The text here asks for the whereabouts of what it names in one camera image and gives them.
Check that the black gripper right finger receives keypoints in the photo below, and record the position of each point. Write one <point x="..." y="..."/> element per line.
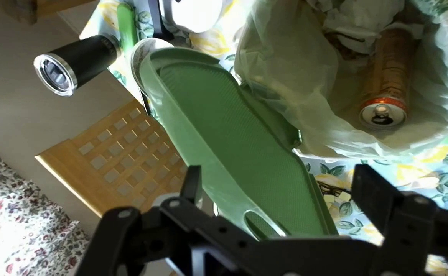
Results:
<point x="408" y="231"/>

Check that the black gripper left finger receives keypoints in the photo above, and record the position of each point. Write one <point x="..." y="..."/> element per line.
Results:
<point x="152" y="240"/>

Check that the orange drink can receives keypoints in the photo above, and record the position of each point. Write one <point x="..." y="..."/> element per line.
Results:
<point x="390" y="78"/>

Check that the white plastic bin liner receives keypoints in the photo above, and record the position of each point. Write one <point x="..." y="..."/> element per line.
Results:
<point x="285" y="62"/>

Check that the wooden lattice chair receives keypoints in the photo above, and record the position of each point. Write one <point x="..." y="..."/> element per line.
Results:
<point x="117" y="159"/>

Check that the floral cafe curtain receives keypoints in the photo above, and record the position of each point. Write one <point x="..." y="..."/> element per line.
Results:
<point x="18" y="231"/>

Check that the black cylinder with silver end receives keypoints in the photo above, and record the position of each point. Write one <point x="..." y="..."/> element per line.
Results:
<point x="80" y="62"/>

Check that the crumpled white paper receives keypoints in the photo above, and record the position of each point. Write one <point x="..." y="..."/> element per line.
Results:
<point x="356" y="21"/>

